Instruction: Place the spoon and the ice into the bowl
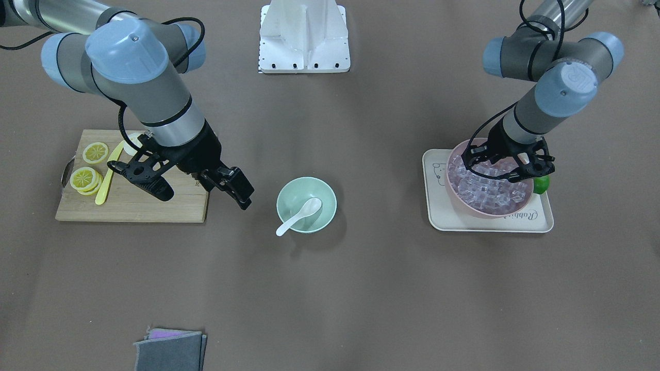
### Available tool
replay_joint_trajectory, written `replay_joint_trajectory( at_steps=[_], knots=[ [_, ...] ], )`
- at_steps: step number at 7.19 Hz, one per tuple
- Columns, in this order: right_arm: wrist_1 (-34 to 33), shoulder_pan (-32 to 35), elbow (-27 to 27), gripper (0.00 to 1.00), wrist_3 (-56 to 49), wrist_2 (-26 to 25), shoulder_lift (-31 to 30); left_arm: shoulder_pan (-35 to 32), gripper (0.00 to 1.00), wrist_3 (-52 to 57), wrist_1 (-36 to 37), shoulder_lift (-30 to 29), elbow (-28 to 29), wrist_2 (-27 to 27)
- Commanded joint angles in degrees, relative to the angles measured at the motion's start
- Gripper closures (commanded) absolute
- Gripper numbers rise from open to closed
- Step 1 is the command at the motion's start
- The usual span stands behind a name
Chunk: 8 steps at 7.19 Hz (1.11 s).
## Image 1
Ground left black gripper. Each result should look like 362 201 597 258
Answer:
486 118 521 160

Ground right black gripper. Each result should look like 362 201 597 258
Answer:
174 121 254 210

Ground white ceramic spoon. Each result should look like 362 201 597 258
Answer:
275 197 322 237

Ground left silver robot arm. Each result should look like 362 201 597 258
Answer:
472 1 624 162

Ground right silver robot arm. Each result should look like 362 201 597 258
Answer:
2 1 254 210

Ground pile of clear ice cubes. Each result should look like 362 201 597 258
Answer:
447 155 533 214

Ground pink bowl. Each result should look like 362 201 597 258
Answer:
445 140 534 218

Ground green ceramic bowl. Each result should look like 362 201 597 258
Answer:
276 177 338 234

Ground green lime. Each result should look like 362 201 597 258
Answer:
533 175 551 195

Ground cream rabbit tray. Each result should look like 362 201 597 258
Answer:
422 149 554 234

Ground bamboo cutting board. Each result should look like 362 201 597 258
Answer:
56 129 209 223

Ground yellow plastic knife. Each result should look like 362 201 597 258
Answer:
95 140 125 205

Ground lemon slice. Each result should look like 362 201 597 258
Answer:
82 142 109 164

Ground stacked lemon slices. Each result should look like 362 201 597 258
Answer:
69 167 103 196

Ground grey folded cloth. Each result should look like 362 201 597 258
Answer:
134 327 207 370

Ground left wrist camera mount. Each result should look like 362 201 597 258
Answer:
458 137 555 183

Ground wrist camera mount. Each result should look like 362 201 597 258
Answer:
458 137 555 183
107 133 174 201

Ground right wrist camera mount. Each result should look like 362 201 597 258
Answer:
107 133 174 201

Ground white camera pillar with base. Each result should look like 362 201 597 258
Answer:
258 1 351 74

